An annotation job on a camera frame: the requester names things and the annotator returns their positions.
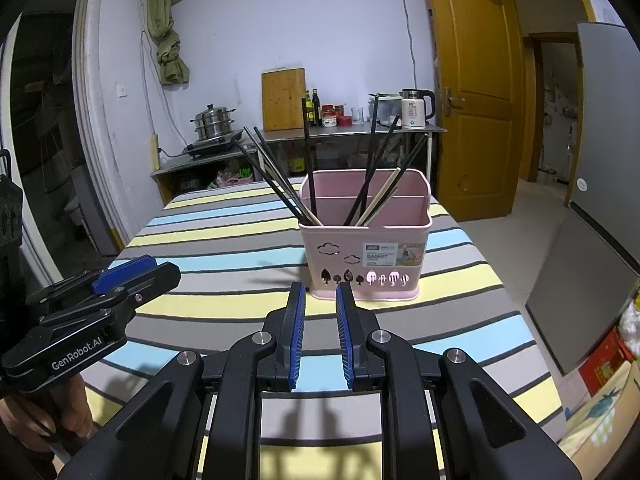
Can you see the white electric kettle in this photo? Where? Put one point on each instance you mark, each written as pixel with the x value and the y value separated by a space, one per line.
pixel 415 110

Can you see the grey plastic container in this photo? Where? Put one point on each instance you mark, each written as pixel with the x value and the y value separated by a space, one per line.
pixel 387 110

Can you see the fish printed bag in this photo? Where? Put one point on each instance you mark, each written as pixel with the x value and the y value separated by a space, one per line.
pixel 605 420

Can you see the small pink bin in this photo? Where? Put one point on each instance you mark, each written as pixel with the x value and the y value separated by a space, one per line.
pixel 232 180

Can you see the clear glass cup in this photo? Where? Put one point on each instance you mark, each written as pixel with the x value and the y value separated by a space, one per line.
pixel 356 116

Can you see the yellow wooden door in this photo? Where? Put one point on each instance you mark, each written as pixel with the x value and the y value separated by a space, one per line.
pixel 475 85

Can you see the red cardboard box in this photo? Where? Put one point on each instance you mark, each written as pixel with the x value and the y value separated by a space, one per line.
pixel 605 365

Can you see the red round container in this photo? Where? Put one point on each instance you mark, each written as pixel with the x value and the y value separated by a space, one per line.
pixel 344 121

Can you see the person's left hand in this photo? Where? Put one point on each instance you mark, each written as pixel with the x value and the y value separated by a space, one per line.
pixel 75 415

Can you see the red lid patterned jar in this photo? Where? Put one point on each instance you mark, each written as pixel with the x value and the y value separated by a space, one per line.
pixel 329 117

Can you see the yellow label dark bottle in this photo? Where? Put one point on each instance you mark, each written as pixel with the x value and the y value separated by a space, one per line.
pixel 297 162

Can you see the green tied curtain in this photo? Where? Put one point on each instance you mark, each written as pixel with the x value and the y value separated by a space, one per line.
pixel 167 50

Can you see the white wall switch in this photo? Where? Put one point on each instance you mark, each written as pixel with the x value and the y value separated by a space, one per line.
pixel 121 90

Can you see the grey refrigerator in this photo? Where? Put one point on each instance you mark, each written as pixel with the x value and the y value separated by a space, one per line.
pixel 600 160

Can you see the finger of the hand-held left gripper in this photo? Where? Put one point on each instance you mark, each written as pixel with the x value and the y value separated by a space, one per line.
pixel 150 285
pixel 125 267

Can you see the wooden cutting board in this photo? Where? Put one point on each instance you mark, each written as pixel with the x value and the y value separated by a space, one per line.
pixel 282 100

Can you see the steel steamer pot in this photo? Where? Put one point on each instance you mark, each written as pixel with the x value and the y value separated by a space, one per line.
pixel 212 122

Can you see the steel counter table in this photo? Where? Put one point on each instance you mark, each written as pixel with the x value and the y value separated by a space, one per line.
pixel 340 132

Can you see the pink plastic basket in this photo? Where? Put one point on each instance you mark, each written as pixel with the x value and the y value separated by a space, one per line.
pixel 345 255

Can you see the dark glass bottle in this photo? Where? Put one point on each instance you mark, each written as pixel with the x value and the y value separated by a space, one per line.
pixel 310 112
pixel 316 110

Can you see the low steel shelf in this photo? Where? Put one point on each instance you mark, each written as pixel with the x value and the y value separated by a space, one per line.
pixel 200 165

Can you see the black induction cooker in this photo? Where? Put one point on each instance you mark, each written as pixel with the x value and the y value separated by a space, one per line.
pixel 212 146

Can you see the striped tablecloth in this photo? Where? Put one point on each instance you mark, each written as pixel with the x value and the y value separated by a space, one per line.
pixel 225 260

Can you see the yellow power strip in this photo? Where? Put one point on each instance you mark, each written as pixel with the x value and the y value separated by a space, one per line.
pixel 155 152

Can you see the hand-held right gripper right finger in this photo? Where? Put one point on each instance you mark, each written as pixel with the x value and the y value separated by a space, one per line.
pixel 345 335

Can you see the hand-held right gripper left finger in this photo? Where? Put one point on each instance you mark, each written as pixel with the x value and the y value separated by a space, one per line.
pixel 295 335

